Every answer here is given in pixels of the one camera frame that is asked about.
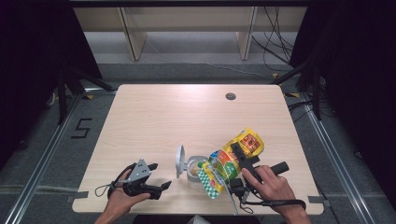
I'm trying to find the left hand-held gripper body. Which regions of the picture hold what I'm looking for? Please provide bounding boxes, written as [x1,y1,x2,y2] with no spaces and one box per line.
[122,159,163,201]

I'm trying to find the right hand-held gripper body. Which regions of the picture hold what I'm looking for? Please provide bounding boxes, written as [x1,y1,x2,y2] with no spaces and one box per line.
[229,155,290,201]

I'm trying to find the yellow seasoning refill bag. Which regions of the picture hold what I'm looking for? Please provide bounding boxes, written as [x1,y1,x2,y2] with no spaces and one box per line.
[197,127,266,201]

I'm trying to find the glass jar with grey lid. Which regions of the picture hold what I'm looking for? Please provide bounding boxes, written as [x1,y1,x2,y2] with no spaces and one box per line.
[175,144,210,190]

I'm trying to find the person's left hand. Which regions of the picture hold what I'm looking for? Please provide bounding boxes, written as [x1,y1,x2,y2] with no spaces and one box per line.
[106,168,152,217]

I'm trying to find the person's right hand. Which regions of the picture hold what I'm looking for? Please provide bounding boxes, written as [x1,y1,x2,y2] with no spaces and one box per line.
[241,164,301,217]

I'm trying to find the person's dark clothing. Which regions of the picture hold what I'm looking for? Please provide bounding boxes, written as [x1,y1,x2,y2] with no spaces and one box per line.
[133,214,263,224]

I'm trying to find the grey tape strip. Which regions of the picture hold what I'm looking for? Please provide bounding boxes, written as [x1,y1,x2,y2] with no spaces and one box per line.
[64,190,90,203]
[306,194,332,207]

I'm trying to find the black metal stand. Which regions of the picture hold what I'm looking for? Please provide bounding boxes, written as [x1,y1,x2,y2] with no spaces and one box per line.
[270,58,323,121]
[56,64,117,126]

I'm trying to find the wooden shelf unit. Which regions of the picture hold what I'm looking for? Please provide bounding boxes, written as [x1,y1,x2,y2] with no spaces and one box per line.
[73,6,308,62]

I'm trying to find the black curtain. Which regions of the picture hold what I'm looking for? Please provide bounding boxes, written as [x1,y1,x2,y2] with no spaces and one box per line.
[0,0,105,166]
[289,0,396,175]

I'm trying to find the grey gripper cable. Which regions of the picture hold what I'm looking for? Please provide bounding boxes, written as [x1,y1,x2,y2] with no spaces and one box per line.
[213,169,240,217]

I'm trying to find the black left wrist strap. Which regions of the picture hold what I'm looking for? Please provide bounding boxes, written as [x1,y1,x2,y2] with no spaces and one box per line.
[94,162,138,200]

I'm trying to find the black wrist strap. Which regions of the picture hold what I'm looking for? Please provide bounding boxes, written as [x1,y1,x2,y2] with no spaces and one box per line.
[245,199,308,211]
[94,162,138,200]

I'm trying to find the black right wrist strap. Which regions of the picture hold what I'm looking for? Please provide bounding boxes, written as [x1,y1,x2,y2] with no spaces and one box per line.
[245,199,308,211]

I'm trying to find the aluminium floor rail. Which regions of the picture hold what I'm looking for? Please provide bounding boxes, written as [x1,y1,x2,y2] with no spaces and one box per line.
[298,92,372,224]
[3,90,86,224]

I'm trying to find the black hanging cables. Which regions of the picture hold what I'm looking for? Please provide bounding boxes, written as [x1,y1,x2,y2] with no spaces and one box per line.
[251,6,297,73]

